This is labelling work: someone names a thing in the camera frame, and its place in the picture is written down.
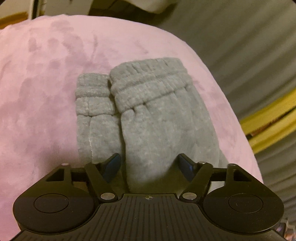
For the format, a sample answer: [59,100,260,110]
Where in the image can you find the grey sweatpants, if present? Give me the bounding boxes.
[75,58,228,194]

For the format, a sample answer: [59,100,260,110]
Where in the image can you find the pink velvet bed cover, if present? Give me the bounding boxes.
[1,15,262,240]

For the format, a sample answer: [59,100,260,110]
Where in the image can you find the grey curtain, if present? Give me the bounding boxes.
[129,0,296,218]

